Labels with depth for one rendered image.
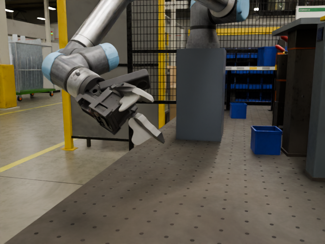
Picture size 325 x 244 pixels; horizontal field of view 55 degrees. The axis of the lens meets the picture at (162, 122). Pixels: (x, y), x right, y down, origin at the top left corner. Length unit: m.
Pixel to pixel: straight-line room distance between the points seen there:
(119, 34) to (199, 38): 2.39
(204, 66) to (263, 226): 0.82
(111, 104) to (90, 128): 3.28
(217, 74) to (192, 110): 0.19
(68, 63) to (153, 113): 2.87
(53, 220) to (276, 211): 0.49
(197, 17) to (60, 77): 0.80
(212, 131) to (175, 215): 0.72
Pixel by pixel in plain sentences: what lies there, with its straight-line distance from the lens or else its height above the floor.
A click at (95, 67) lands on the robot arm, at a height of 1.02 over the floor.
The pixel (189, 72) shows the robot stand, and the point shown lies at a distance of 1.36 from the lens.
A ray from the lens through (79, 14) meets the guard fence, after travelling 3.96.
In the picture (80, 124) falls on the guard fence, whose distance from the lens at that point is 4.00.
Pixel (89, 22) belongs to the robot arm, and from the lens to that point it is 1.00.
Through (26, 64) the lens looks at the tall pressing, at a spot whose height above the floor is 1.12.
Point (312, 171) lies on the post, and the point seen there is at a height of 0.72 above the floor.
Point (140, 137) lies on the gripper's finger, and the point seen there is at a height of 0.87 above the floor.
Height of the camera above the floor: 1.02
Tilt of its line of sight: 10 degrees down
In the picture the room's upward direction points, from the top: straight up
